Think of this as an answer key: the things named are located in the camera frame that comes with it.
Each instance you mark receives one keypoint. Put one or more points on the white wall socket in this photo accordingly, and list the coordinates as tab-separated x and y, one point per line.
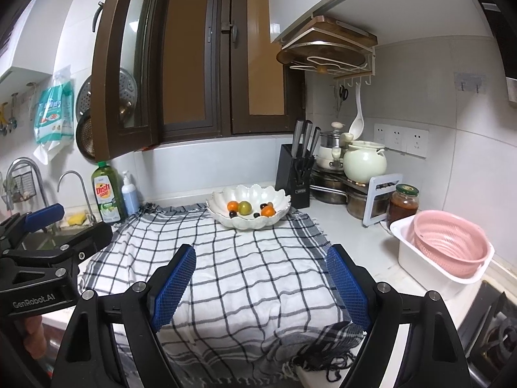
396	137
379	132
416	142

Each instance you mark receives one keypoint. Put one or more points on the blue green plastic bag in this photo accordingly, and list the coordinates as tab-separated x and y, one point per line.
52	117

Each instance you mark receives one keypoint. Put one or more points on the large steel pot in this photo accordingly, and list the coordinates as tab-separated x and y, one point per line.
329	190

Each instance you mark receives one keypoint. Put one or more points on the dark round strainer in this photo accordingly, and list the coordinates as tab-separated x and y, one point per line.
85	137

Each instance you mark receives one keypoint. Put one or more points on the white scalloped bowl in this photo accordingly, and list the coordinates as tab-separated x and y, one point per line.
246	222

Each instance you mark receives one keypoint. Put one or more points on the gas stove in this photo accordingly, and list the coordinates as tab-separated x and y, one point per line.
492	331

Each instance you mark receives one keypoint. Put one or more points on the white ladle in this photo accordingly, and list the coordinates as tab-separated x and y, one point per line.
357	125

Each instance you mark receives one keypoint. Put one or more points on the open brown window sash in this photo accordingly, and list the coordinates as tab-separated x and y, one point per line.
103	109

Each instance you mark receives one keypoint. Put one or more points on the pink colander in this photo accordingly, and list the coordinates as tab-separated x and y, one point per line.
448	242

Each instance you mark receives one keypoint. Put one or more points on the blue pump soap bottle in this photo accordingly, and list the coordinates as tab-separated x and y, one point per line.
130	198

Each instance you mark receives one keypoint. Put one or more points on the green dish soap bottle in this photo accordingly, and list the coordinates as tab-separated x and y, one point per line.
106	194

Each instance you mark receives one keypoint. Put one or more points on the hanging scissors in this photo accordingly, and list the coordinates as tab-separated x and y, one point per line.
343	93

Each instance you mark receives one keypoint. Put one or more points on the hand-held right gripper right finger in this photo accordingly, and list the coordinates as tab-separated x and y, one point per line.
347	287

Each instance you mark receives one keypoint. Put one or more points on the small steel faucet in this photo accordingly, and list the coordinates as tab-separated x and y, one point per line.
88	202

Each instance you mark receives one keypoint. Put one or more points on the black white checked cloth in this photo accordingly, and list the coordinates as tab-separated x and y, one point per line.
242	283

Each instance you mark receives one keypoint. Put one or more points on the orange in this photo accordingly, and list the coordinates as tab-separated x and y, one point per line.
268	211
232	205

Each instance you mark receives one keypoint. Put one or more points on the white plastic basin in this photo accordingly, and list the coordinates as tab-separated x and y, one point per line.
424	262

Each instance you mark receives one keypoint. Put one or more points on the person's left hand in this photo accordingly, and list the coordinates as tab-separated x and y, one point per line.
35	333

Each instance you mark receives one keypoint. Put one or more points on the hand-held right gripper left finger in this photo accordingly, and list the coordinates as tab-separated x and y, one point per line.
173	287

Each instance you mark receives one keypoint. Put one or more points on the black knife block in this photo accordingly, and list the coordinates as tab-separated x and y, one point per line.
289	173

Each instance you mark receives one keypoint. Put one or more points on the glass jar of sauce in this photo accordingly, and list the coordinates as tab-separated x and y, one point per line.
402	208

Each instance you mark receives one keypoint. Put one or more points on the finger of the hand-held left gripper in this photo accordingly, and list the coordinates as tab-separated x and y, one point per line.
89	242
42	216

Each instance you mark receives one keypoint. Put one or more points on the metal wall hook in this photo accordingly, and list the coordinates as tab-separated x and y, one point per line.
468	80

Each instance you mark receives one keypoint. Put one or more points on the cream ceramic pot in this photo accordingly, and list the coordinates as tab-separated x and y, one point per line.
363	163

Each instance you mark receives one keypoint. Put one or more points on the square wooden cutting board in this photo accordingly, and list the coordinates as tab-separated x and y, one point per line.
335	28

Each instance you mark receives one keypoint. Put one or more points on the brown window frame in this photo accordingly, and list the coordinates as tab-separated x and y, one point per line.
225	89

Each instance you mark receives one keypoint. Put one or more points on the small white pot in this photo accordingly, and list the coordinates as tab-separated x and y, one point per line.
325	156

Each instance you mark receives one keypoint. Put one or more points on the round dark cutting board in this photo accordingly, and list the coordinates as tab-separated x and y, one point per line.
299	54

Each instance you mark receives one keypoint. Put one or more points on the white lid rack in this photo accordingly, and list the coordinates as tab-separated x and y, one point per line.
369	206

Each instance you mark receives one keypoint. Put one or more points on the large steel faucet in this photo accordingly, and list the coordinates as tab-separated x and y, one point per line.
41	188

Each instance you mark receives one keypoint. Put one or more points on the steel steamer pot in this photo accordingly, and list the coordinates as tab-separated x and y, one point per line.
329	139

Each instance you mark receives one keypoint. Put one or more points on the yellow sponge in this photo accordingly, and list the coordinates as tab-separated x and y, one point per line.
76	219

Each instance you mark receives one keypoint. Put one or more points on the green round fruit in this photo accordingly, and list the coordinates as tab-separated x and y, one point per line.
244	207

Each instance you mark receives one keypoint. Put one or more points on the perforated steel steamer plate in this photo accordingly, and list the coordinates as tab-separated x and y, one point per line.
128	89

